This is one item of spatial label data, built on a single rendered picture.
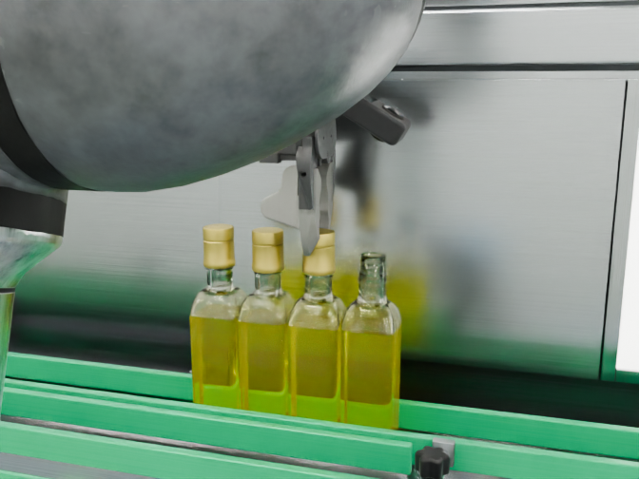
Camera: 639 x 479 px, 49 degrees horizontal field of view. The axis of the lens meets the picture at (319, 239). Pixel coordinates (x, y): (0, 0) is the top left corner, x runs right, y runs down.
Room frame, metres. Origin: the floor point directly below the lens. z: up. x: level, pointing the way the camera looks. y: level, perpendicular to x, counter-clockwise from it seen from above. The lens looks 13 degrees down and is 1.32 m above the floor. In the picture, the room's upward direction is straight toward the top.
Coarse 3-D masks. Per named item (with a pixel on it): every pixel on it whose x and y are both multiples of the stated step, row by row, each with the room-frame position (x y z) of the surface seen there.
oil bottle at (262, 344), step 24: (240, 312) 0.73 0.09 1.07; (264, 312) 0.72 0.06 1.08; (288, 312) 0.73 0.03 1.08; (240, 336) 0.72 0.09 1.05; (264, 336) 0.71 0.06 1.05; (240, 360) 0.72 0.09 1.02; (264, 360) 0.71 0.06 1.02; (240, 384) 0.72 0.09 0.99; (264, 384) 0.71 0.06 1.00; (240, 408) 0.73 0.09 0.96; (264, 408) 0.72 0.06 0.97
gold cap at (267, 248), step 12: (264, 228) 0.75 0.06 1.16; (276, 228) 0.75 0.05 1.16; (252, 240) 0.74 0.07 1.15; (264, 240) 0.73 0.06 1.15; (276, 240) 0.73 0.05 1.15; (252, 252) 0.74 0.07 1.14; (264, 252) 0.73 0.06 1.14; (276, 252) 0.73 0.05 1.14; (252, 264) 0.74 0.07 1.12; (264, 264) 0.73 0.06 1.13; (276, 264) 0.73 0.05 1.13
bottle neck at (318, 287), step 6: (306, 276) 0.72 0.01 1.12; (312, 276) 0.71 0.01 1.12; (318, 276) 0.71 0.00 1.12; (324, 276) 0.71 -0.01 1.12; (330, 276) 0.72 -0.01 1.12; (306, 282) 0.72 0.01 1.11; (312, 282) 0.71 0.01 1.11; (318, 282) 0.71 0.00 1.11; (324, 282) 0.71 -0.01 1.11; (330, 282) 0.72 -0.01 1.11; (306, 288) 0.72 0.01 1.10; (312, 288) 0.71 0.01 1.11; (318, 288) 0.71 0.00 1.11; (324, 288) 0.71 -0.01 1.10; (330, 288) 0.72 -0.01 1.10; (306, 294) 0.72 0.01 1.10; (312, 294) 0.71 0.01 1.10; (318, 294) 0.71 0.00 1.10; (324, 294) 0.71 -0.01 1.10; (330, 294) 0.72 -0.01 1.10
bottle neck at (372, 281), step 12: (372, 252) 0.72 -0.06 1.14; (360, 264) 0.71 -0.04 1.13; (372, 264) 0.70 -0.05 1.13; (384, 264) 0.70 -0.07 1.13; (360, 276) 0.71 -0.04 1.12; (372, 276) 0.70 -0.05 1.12; (384, 276) 0.70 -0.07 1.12; (360, 288) 0.71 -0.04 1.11; (372, 288) 0.70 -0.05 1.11; (384, 288) 0.71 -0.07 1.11; (360, 300) 0.70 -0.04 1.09; (372, 300) 0.70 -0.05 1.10; (384, 300) 0.71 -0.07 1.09
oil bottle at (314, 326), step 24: (312, 312) 0.70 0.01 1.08; (336, 312) 0.70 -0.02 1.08; (288, 336) 0.71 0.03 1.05; (312, 336) 0.70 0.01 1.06; (336, 336) 0.70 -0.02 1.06; (288, 360) 0.71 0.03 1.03; (312, 360) 0.70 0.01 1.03; (336, 360) 0.70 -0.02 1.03; (288, 384) 0.71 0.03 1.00; (312, 384) 0.70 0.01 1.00; (336, 384) 0.70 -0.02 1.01; (288, 408) 0.71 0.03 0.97; (312, 408) 0.70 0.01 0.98; (336, 408) 0.70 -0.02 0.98
